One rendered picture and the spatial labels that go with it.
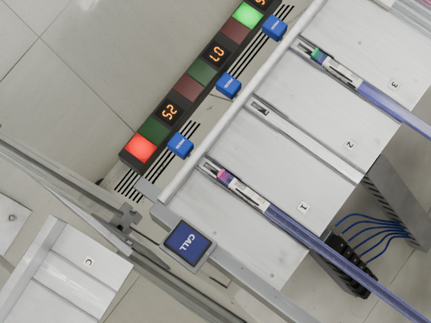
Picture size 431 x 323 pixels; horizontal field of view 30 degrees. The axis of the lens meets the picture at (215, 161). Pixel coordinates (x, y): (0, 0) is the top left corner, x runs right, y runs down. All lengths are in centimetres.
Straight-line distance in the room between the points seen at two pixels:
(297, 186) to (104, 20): 83
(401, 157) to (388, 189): 10
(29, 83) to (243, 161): 75
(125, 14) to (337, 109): 81
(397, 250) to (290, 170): 55
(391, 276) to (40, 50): 86
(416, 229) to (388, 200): 11
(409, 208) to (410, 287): 22
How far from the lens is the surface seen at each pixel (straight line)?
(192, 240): 103
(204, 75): 115
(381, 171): 144
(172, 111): 113
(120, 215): 116
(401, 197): 150
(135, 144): 112
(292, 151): 111
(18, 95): 175
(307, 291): 147
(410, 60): 118
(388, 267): 161
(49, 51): 176
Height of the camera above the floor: 159
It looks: 51 degrees down
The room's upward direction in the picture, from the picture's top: 113 degrees clockwise
